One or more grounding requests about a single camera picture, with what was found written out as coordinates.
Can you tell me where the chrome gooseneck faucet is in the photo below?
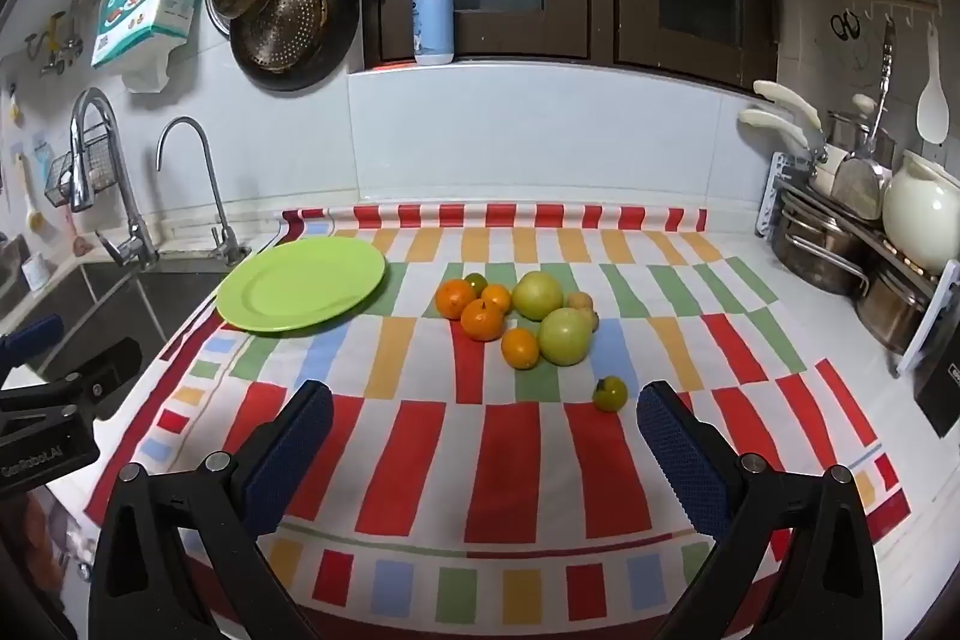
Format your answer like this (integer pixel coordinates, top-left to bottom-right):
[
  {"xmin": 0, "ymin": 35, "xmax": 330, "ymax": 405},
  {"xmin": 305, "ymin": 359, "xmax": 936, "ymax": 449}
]
[{"xmin": 156, "ymin": 116, "xmax": 252, "ymax": 267}]

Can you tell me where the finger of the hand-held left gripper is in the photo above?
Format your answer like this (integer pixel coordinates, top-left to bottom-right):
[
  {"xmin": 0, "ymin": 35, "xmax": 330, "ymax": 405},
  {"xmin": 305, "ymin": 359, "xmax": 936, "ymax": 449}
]
[
  {"xmin": 0, "ymin": 313, "xmax": 65, "ymax": 372},
  {"xmin": 0, "ymin": 338, "xmax": 143, "ymax": 437}
]

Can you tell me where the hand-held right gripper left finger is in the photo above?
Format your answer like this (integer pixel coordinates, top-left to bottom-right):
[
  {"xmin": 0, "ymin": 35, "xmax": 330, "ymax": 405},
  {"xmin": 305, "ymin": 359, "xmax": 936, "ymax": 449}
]
[{"xmin": 90, "ymin": 379, "xmax": 335, "ymax": 640}]

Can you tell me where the bicycle-shaped wall hook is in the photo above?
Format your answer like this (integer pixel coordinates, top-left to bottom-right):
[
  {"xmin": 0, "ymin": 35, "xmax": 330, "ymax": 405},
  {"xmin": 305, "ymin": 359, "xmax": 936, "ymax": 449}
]
[{"xmin": 25, "ymin": 0, "xmax": 88, "ymax": 79}]

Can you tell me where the chrome pull-down faucet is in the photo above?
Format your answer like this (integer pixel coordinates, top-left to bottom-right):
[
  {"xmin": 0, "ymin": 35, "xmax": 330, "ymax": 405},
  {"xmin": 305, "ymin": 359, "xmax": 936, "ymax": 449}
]
[{"xmin": 69, "ymin": 87, "xmax": 161, "ymax": 267}]

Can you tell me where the white ceramic jug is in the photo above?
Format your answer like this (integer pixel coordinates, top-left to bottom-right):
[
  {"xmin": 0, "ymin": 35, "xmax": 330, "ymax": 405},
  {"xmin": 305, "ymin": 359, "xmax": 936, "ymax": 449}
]
[{"xmin": 880, "ymin": 150, "xmax": 960, "ymax": 275}]

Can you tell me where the green apple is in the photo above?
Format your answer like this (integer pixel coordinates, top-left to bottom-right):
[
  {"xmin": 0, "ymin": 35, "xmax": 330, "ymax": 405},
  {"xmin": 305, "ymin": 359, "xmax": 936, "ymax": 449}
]
[
  {"xmin": 538, "ymin": 307, "xmax": 596, "ymax": 367},
  {"xmin": 511, "ymin": 270, "xmax": 565, "ymax": 321}
]

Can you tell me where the white pump soap bottle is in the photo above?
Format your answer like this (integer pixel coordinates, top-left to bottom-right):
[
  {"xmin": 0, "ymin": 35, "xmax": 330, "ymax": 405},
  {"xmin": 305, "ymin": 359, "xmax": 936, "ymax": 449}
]
[{"xmin": 411, "ymin": 0, "xmax": 457, "ymax": 67}]

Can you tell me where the black wire basket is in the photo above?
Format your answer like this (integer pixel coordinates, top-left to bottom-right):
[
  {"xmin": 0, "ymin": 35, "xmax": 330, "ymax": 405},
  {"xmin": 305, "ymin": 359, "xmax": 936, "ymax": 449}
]
[{"xmin": 43, "ymin": 122, "xmax": 122, "ymax": 208}]

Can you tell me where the white rice paddle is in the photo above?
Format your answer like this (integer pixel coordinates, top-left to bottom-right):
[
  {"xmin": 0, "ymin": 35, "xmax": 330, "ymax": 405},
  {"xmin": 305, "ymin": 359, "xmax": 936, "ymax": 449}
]
[{"xmin": 916, "ymin": 20, "xmax": 951, "ymax": 145}]

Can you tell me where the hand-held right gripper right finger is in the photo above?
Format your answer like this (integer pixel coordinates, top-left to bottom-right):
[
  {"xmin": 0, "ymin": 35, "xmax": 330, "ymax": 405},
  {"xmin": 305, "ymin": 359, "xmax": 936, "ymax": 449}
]
[{"xmin": 636, "ymin": 380, "xmax": 893, "ymax": 640}]

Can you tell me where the copper colander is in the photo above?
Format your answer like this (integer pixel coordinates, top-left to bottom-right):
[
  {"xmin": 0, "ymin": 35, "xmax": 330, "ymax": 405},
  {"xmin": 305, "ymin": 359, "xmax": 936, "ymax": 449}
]
[{"xmin": 247, "ymin": 0, "xmax": 331, "ymax": 72}]

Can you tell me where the small green tomato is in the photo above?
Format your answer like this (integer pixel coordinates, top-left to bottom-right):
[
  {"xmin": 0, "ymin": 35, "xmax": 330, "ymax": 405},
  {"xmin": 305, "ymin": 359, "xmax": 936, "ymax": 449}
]
[{"xmin": 592, "ymin": 376, "xmax": 629, "ymax": 414}]

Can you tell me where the black box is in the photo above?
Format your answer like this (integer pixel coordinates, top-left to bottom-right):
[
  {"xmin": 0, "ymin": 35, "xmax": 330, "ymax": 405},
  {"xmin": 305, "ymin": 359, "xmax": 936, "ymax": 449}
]
[{"xmin": 913, "ymin": 357, "xmax": 960, "ymax": 439}]

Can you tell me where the striped colourful tablecloth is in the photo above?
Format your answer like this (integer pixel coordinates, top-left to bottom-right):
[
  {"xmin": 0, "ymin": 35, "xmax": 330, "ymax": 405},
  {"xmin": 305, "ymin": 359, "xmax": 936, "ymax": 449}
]
[{"xmin": 84, "ymin": 203, "xmax": 912, "ymax": 626}]

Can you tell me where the steel sink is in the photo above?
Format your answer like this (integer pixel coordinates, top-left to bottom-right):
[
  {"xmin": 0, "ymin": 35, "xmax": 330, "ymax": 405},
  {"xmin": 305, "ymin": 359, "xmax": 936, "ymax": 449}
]
[{"xmin": 0, "ymin": 257, "xmax": 230, "ymax": 382}]

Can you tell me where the green plate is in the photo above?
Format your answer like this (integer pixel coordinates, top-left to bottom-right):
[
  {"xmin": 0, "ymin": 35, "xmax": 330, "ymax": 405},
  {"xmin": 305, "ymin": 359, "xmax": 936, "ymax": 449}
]
[{"xmin": 216, "ymin": 236, "xmax": 387, "ymax": 333}]

